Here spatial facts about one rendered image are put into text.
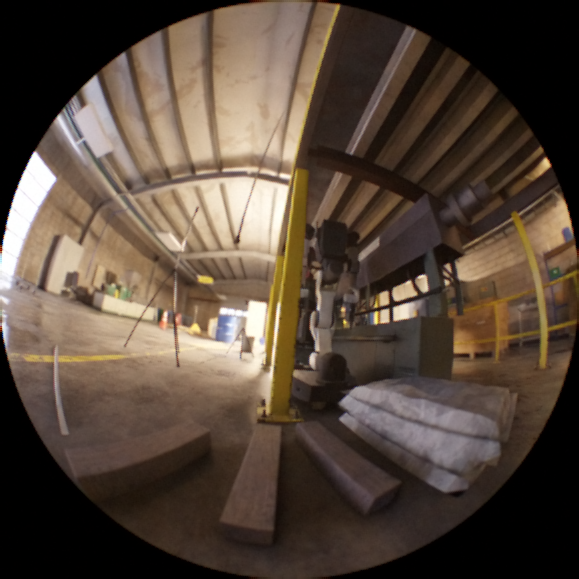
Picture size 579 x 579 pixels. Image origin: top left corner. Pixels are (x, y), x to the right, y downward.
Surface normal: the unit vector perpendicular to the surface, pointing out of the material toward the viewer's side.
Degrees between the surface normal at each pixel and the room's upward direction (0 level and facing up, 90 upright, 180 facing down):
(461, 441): 63
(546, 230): 90
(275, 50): 171
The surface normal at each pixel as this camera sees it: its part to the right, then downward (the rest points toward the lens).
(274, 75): -0.25, 0.93
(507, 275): -0.98, -0.13
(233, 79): 0.06, 0.97
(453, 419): -0.82, -0.55
